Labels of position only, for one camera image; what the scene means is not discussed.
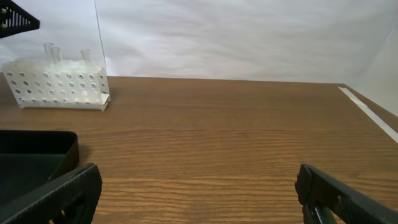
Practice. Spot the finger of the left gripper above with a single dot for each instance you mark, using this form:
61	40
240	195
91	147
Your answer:
12	21

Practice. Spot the white test tube rack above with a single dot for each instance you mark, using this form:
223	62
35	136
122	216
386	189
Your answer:
56	90

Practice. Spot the clear test tube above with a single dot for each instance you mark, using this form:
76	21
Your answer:
47	51
57	55
85	56

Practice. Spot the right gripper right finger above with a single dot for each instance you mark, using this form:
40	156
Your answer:
342	202

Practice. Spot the black tray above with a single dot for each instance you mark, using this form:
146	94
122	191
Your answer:
31	143

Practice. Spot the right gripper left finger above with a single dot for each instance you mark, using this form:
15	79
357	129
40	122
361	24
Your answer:
62	199

